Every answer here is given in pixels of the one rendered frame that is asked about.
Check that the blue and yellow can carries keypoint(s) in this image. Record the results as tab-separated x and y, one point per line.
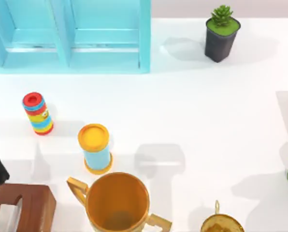
95	149

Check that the large gold trophy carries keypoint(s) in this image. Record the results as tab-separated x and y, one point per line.
117	200

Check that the dark grey plant pot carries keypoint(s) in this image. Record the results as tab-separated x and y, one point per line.
219	43

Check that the stack of coloured rings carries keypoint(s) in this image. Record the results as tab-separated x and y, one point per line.
37	113

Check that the light blue rack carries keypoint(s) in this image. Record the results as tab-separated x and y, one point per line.
61	36

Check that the small gold trophy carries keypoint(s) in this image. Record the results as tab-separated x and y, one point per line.
221	223

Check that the brown wooden box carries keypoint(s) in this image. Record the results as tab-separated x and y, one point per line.
25	207

